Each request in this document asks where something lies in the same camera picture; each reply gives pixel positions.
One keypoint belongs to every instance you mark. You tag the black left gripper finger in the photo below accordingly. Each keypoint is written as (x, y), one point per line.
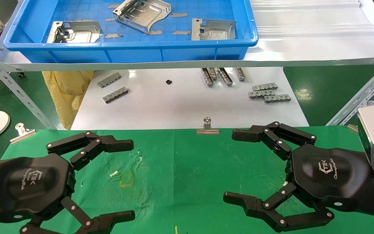
(89, 143)
(86, 222)

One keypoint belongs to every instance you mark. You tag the perforated steel angle brace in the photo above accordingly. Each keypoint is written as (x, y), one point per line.
(362, 94)
(21, 94)

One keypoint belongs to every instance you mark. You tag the clear corrugated plastic sheet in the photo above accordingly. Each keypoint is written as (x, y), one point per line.
(304, 19)

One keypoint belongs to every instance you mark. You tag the grey metal connector block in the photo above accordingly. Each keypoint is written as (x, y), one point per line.
(278, 98)
(115, 95)
(109, 80)
(213, 73)
(260, 94)
(265, 86)
(241, 74)
(207, 78)
(225, 77)

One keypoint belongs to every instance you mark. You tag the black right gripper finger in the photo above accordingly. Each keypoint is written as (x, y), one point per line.
(271, 211)
(271, 135)

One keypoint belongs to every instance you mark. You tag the green table cloth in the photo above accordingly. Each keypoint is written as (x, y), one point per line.
(180, 169)

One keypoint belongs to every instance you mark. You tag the stamped sheet metal part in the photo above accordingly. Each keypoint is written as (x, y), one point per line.
(141, 14)
(213, 31)
(76, 34)

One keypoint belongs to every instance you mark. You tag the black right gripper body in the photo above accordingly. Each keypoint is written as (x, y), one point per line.
(326, 175)

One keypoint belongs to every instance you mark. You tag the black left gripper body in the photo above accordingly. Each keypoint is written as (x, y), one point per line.
(28, 182)

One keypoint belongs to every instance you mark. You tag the yellow cloth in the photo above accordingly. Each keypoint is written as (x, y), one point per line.
(67, 91)

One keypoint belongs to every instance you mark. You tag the blue plastic bin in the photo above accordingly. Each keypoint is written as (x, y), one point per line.
(135, 53)

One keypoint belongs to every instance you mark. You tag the grey tape strip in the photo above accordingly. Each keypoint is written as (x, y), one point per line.
(181, 32)
(113, 35)
(179, 14)
(156, 32)
(113, 6)
(110, 19)

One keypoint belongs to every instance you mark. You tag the white shelf board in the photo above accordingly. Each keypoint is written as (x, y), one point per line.
(304, 48)

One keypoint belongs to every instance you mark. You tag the small white screw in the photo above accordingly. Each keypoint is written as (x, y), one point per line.
(113, 174)

